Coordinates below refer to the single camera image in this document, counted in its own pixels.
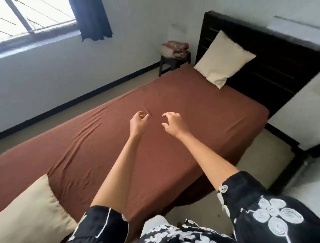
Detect dark wooden bed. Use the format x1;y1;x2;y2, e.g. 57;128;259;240
195;10;320;118

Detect person's left hand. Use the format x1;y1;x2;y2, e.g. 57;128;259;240
129;110;150;139

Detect dark blue curtain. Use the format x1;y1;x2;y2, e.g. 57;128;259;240
69;0;113;42

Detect black floral blouse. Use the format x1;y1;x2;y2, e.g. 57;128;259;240
67;171;320;243

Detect person's left forearm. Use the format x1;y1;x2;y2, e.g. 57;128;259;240
90;134;148;215

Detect barred window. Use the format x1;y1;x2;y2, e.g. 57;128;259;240
0;0;80;54

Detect white board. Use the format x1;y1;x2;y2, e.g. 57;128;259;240
266;15;320;47

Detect person's right hand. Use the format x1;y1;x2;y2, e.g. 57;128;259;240
162;111;190;140

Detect beige pillow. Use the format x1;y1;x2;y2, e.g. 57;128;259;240
194;30;257;89
0;174;78;243

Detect black stool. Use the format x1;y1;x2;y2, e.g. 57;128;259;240
158;52;192;77

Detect light grey jeans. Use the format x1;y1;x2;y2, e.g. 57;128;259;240
140;215;170;238

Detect brown bed sheet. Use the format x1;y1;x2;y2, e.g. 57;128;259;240
0;63;270;243

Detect person's right forearm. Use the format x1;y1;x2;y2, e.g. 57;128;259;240
179;132;240;191

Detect red patterned bedsheet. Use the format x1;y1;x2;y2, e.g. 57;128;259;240
160;40;190;60

